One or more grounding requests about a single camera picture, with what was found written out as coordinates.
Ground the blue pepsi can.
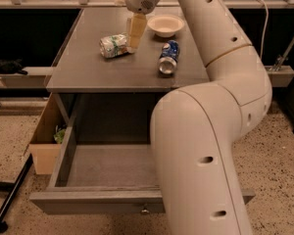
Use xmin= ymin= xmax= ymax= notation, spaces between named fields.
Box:
xmin=158 ymin=40 xmax=179 ymax=75

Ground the cardboard box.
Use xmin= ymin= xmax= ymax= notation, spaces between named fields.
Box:
xmin=28 ymin=94 xmax=65 ymax=175

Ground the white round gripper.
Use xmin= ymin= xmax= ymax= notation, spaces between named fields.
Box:
xmin=115 ymin=0 xmax=158 ymax=52

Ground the open grey top drawer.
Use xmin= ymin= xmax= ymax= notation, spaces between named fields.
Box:
xmin=29 ymin=93 xmax=256 ymax=215

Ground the crushed green 7up can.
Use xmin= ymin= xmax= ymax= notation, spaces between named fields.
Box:
xmin=99 ymin=33 xmax=133 ymax=59

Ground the white cable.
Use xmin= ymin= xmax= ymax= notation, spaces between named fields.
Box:
xmin=255 ymin=0 xmax=270 ymax=62

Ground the green snack bag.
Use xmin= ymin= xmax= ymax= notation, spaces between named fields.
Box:
xmin=53 ymin=125 xmax=67 ymax=144

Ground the black object on ledge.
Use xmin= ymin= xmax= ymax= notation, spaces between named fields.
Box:
xmin=0 ymin=59 xmax=27 ymax=75

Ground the grey wooden cabinet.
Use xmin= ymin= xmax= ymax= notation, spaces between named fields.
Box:
xmin=46 ymin=6 xmax=214 ymax=129

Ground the black stand leg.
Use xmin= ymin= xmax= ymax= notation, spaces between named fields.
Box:
xmin=0 ymin=156 xmax=33 ymax=233

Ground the metal drawer knob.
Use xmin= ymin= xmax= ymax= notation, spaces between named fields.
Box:
xmin=140 ymin=204 xmax=150 ymax=215

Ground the white bowl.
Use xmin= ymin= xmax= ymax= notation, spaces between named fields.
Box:
xmin=147 ymin=15 xmax=184 ymax=38

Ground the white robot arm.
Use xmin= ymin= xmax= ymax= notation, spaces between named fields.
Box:
xmin=125 ymin=0 xmax=272 ymax=235

